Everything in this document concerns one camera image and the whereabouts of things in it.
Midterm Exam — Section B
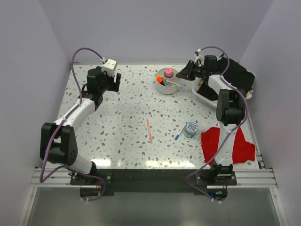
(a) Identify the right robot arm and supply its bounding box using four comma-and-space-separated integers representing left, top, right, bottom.
176, 55, 247, 185

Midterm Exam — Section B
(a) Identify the blue pen right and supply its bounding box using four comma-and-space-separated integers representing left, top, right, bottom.
174, 123, 187, 140

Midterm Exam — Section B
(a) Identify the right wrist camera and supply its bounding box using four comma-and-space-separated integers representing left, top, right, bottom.
194, 48, 204, 66

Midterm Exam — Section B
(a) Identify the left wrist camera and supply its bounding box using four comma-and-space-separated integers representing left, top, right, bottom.
101, 59, 118, 77

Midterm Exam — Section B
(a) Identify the beige cloth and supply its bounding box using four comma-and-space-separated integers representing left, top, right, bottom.
191, 79, 253, 99

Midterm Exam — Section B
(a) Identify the red cloth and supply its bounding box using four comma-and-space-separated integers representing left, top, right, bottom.
201, 127, 255, 164

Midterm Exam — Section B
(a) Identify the white plastic basket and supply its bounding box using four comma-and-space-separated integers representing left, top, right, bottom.
191, 79, 217, 110

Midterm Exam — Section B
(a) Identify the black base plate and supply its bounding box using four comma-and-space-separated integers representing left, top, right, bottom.
68, 169, 238, 198

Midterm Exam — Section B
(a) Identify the aluminium rail frame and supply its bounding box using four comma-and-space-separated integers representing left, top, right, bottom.
19, 65, 285, 226

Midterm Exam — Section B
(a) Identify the round beige divided organizer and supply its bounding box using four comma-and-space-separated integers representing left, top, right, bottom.
155, 67, 181, 95

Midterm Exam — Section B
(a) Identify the blue capped pen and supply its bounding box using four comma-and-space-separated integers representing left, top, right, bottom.
166, 80, 185, 88

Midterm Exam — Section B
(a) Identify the blue washi tape roll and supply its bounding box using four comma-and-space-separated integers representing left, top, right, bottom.
183, 122, 198, 138

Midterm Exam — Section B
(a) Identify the orange pen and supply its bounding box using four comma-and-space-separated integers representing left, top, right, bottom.
146, 119, 153, 144

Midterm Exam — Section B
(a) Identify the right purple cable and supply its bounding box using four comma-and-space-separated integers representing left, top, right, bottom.
184, 46, 250, 201

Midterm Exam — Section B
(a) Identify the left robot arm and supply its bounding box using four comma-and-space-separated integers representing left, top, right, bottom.
40, 66, 121, 185

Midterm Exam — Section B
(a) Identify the pink glue stick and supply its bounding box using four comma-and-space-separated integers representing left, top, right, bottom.
164, 68, 174, 78

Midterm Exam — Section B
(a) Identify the orange black highlighter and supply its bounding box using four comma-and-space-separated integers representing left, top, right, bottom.
156, 76, 165, 86

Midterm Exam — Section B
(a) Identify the purple cable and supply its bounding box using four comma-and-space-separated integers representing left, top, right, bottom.
184, 46, 250, 201
39, 48, 108, 202

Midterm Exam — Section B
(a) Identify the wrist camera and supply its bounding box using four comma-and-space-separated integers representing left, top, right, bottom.
194, 48, 204, 66
101, 59, 118, 77

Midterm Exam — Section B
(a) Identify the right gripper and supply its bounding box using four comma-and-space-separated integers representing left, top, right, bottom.
175, 61, 206, 81

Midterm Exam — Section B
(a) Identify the black cloth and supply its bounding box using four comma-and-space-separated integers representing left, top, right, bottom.
198, 59, 255, 101

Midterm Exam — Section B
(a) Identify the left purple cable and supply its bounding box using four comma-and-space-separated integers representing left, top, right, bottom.
39, 48, 108, 202

